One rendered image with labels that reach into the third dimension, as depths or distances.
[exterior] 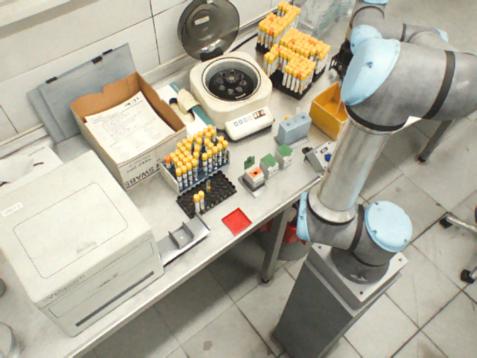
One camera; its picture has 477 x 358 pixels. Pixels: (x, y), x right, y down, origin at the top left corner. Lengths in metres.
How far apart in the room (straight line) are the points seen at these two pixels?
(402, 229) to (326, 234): 0.17
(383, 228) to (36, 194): 0.80
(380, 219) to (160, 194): 0.68
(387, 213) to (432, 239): 1.45
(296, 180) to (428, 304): 1.15
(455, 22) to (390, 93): 1.39
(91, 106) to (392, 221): 0.98
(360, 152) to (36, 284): 0.70
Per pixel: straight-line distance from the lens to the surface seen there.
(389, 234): 1.10
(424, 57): 0.82
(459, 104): 0.84
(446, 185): 2.76
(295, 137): 1.52
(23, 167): 1.49
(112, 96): 1.57
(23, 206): 1.15
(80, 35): 1.47
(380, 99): 0.81
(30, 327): 1.36
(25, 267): 1.08
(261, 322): 2.19
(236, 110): 1.49
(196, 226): 1.33
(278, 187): 1.45
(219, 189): 1.41
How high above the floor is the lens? 2.11
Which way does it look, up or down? 58 degrees down
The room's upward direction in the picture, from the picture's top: 4 degrees clockwise
